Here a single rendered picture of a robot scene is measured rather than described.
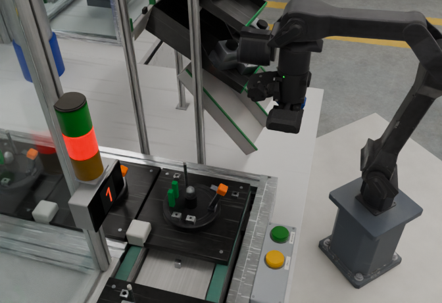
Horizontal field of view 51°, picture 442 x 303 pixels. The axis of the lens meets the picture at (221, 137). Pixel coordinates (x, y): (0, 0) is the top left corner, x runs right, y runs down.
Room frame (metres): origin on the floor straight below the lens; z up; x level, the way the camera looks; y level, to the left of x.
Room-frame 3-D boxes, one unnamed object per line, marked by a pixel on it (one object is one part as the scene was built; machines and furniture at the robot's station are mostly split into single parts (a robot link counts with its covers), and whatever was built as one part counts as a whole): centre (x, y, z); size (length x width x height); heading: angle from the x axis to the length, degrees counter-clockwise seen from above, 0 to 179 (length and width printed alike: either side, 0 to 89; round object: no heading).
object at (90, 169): (0.57, 0.23, 1.28); 0.05 x 0.05 x 0.05
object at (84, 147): (0.57, 0.23, 1.33); 0.05 x 0.05 x 0.05
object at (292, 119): (0.72, -0.14, 1.33); 0.19 x 0.06 x 0.08; 164
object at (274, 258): (0.59, -0.12, 0.96); 0.04 x 0.04 x 0.02
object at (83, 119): (0.57, 0.23, 1.38); 0.05 x 0.05 x 0.05
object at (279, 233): (0.66, -0.13, 0.96); 0.04 x 0.04 x 0.02
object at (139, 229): (0.73, 0.07, 1.01); 0.24 x 0.24 x 0.13; 75
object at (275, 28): (0.73, -0.09, 1.43); 0.12 x 0.08 x 0.11; 75
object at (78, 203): (0.57, 0.23, 1.29); 0.12 x 0.05 x 0.25; 165
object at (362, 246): (0.67, -0.34, 0.96); 0.15 x 0.15 x 0.20; 30
